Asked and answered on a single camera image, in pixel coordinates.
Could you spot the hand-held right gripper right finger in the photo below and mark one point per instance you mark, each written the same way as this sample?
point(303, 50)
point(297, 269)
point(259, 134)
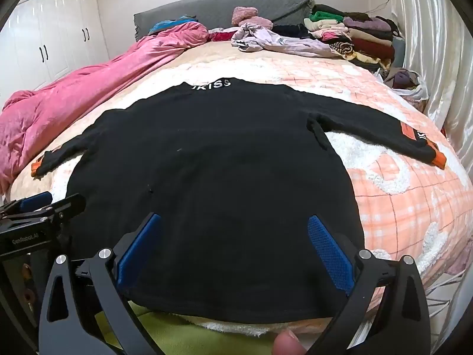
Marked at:
point(332, 255)

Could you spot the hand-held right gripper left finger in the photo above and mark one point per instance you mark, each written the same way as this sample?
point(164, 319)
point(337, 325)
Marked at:
point(136, 255)

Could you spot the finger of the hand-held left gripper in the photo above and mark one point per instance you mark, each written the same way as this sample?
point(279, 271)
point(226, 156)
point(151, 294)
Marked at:
point(35, 201)
point(66, 209)

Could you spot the black sweater with orange cuffs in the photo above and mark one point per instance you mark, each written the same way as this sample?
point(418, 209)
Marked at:
point(207, 173)

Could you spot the white bag of clothes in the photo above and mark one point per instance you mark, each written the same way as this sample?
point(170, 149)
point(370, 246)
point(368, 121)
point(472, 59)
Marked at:
point(402, 81)

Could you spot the pile of folded clothes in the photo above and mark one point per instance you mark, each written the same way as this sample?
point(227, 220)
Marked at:
point(369, 40)

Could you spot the person's left hand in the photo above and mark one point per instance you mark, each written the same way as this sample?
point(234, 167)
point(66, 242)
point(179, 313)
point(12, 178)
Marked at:
point(27, 283)

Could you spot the person's right hand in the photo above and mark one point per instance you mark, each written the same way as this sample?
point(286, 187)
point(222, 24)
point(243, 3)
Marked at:
point(288, 345)

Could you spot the orange plaid fleece blanket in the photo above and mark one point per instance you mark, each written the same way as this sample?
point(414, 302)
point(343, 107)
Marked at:
point(406, 199)

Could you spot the green garment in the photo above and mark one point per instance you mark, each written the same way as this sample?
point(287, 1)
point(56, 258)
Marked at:
point(192, 336)

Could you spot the pink quilt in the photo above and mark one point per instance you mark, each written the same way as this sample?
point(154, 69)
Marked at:
point(74, 92)

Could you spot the white wardrobe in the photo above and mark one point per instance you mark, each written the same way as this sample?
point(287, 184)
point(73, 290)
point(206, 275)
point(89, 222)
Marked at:
point(55, 26)

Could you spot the blue cloth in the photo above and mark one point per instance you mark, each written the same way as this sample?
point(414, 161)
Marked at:
point(166, 26)

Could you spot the grey blue pad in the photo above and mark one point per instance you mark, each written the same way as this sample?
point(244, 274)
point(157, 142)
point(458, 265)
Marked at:
point(399, 51)

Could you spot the lilac crumpled garment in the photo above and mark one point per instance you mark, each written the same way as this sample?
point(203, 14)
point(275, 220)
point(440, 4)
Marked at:
point(281, 42)

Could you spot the black folded cloth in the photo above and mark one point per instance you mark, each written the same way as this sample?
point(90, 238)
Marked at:
point(292, 30)

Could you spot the red cloth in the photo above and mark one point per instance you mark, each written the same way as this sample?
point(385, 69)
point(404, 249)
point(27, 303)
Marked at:
point(221, 36)

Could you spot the white satin curtain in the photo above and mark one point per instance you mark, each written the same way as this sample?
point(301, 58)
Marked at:
point(432, 44)

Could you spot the grey headboard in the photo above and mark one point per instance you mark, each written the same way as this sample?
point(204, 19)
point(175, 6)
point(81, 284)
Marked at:
point(207, 11)

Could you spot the pink fluffy garment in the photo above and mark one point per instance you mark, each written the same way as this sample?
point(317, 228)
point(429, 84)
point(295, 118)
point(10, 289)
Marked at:
point(245, 14)

